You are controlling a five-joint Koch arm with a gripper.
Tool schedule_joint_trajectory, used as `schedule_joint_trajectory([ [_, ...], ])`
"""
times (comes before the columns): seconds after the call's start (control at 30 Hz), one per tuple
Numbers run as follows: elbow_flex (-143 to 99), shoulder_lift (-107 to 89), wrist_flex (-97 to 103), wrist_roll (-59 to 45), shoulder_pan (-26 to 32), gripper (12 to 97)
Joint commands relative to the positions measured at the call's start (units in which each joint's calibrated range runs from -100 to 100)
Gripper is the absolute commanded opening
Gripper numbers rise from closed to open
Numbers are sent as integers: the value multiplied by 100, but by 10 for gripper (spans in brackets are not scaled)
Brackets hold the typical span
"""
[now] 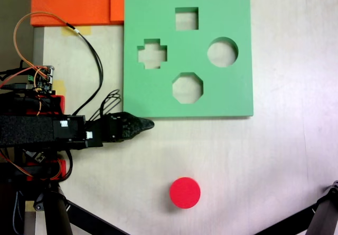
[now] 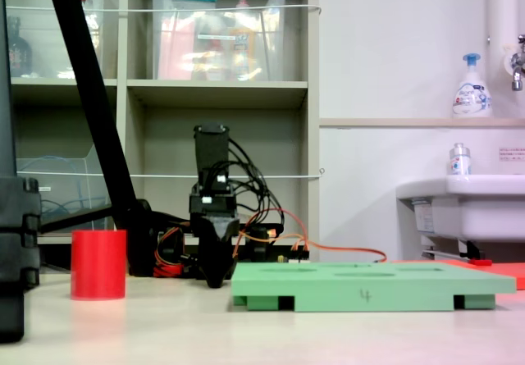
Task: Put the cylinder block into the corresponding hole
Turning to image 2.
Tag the red cylinder block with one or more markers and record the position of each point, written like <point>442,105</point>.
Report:
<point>98,264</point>

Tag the metal faucet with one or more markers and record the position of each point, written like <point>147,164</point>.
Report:
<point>517,67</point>

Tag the large clear storage bin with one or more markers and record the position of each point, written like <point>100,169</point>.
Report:
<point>217,49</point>

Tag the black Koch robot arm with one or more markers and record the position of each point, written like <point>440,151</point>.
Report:
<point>211,151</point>

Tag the green shape-hole board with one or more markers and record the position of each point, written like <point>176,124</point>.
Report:
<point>369,287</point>

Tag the small clear sanitizer bottle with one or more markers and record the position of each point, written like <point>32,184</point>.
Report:
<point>459,162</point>

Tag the white blue soap pump bottle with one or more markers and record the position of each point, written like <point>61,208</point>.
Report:
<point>471,94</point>

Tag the white wall notice label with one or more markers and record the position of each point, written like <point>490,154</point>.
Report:
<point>512,154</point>

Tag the beige shelf unit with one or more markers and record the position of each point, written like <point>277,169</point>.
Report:
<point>217,94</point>

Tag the black tripod leg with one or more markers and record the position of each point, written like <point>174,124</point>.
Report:
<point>92,94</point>

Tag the black tripod brace bar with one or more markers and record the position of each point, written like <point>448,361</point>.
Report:
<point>78,217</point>

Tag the white sink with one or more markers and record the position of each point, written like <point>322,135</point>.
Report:
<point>476,209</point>

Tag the dark glass bottle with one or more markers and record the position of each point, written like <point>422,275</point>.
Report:
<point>18,55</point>

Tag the small circuit board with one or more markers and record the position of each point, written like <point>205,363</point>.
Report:
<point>293,259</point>

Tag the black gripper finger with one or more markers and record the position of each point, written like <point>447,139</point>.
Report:
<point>227,229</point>
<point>209,254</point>

